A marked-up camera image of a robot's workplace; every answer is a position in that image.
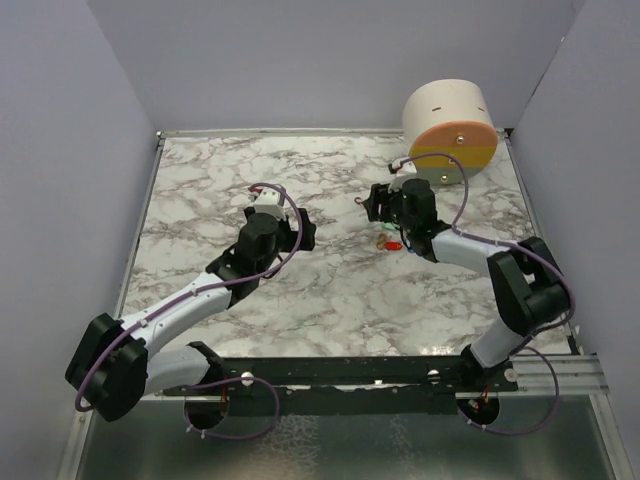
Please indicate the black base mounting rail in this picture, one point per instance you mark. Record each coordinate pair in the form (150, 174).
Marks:
(328, 386)

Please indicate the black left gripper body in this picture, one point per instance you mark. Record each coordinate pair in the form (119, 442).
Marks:
(286, 241)

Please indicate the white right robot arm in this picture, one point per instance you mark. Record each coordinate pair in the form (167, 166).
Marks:
(526, 280)

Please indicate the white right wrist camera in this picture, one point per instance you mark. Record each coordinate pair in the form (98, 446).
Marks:
(402, 170)

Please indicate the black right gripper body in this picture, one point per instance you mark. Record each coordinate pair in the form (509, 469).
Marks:
(405, 221)

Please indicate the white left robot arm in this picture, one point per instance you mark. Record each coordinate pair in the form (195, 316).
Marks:
(118, 361)

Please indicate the cream cylindrical drum holder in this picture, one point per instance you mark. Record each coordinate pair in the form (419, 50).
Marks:
(447, 124)

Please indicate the aluminium frame rail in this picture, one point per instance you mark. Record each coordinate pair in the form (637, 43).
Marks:
(576, 375)

